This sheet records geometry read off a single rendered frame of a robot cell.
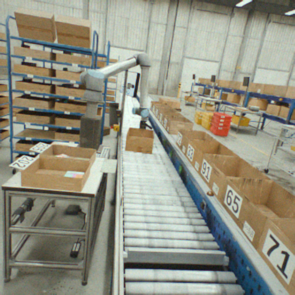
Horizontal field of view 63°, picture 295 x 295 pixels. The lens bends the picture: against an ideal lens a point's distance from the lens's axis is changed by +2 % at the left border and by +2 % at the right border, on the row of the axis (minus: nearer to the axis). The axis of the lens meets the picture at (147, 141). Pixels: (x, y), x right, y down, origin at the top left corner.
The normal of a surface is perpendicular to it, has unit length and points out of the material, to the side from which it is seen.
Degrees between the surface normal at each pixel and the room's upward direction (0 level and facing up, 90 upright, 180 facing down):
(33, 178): 90
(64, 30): 123
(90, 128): 90
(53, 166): 89
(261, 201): 90
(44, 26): 118
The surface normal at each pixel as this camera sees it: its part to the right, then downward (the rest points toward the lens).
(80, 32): 0.02, 0.76
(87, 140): 0.05, 0.28
